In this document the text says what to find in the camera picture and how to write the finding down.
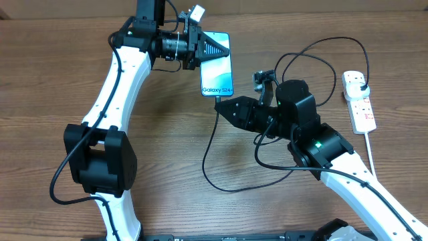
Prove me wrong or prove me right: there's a black USB charger cable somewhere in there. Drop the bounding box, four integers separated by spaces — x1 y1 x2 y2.
201 36 370 193

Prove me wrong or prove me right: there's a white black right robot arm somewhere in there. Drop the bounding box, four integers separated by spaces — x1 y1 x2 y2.
215 80 427 240

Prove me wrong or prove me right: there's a black Galaxy smartphone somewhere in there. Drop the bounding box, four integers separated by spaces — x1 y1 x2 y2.
199 31 234 98

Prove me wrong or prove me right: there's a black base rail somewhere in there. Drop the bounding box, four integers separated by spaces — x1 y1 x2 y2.
82 230 379 241

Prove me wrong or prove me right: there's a white power strip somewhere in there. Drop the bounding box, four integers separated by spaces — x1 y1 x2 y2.
341 70 377 134

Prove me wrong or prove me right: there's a white power strip cord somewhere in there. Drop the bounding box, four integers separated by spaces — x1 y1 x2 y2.
363 132 378 180

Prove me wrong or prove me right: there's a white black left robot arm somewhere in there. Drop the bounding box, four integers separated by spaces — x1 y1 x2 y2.
63 1 233 240

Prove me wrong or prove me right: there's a white charger plug adapter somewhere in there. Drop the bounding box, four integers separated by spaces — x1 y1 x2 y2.
344 83 370 101

